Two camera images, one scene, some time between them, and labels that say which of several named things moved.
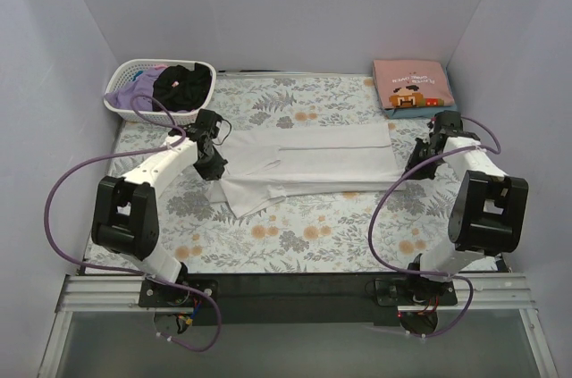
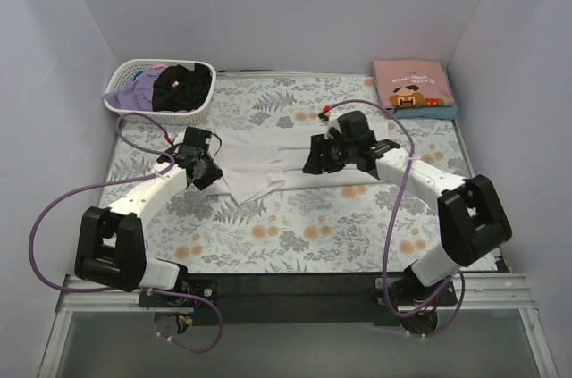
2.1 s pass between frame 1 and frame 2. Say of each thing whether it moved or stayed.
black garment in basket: stayed
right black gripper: moved
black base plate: stayed
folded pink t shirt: stayed
